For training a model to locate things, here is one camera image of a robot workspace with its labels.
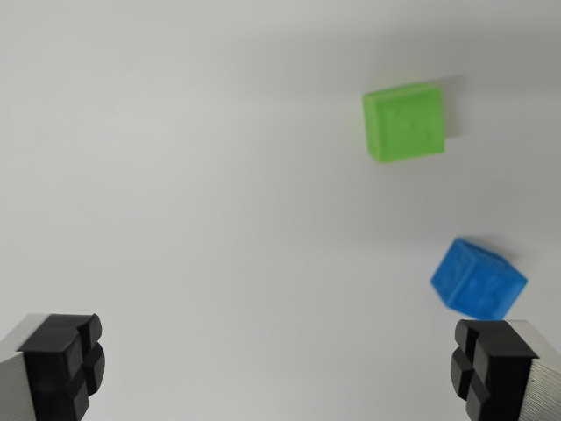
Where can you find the gripper left finger with black rubber pad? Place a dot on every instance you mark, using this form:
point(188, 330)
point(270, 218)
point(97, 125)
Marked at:
point(48, 368)

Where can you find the gripper right finger with black rubber pad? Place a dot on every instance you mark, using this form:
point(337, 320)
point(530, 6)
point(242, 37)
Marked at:
point(504, 373)

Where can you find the green soft toy cube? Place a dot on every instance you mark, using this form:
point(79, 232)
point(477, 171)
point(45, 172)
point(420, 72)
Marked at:
point(405, 125)

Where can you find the blue soft toy cube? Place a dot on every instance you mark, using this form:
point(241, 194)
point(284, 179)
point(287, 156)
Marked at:
point(475, 280)

